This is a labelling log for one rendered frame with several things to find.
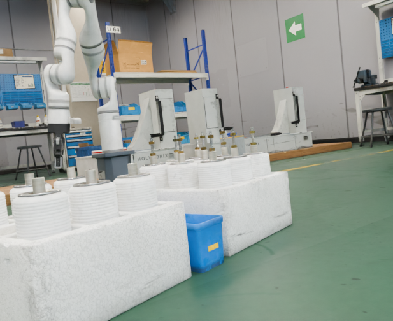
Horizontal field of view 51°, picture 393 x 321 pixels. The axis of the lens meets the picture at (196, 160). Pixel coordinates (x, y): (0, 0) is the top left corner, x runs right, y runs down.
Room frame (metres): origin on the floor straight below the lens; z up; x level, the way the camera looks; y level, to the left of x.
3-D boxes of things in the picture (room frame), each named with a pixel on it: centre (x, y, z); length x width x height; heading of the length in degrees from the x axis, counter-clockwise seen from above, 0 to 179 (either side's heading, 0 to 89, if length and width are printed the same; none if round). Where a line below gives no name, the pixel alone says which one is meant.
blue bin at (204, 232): (1.10, 0.09, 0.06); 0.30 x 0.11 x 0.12; 51
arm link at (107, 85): (1.83, 0.36, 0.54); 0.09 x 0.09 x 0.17; 3
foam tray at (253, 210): (1.36, -0.03, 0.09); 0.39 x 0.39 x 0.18; 52
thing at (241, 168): (1.28, -0.12, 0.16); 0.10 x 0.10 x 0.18
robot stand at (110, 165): (1.83, 0.36, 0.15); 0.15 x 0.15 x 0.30; 36
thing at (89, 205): (0.85, 0.22, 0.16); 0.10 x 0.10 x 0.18
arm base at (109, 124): (1.83, 0.36, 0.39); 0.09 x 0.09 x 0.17; 36
